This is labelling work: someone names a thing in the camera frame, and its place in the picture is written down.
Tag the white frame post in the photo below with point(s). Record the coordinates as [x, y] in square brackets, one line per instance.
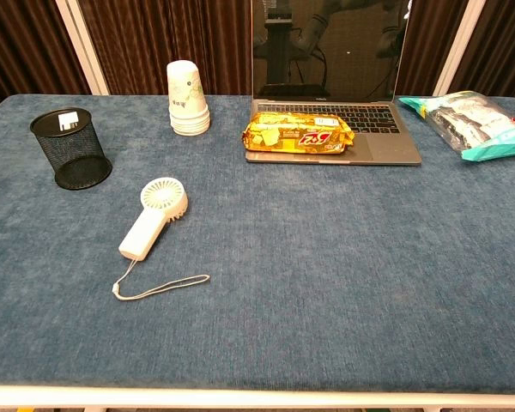
[457, 47]
[83, 47]

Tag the grey open laptop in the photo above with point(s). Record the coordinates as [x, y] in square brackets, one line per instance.
[326, 86]

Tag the golden biscuit snack package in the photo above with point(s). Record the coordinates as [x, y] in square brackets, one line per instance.
[298, 135]

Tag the stack of white paper cups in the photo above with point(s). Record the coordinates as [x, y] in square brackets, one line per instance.
[186, 101]

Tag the teal clear plastic snack bag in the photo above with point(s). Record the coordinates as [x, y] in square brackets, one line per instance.
[476, 124]

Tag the dark brown curtain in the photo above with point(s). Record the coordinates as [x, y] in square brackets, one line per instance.
[167, 43]

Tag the blue fabric table cover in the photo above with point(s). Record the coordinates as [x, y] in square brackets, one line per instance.
[283, 257]

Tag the black mesh pen holder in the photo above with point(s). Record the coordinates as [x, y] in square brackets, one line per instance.
[75, 150]

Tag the white handheld mini fan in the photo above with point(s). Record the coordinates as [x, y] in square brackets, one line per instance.
[148, 227]

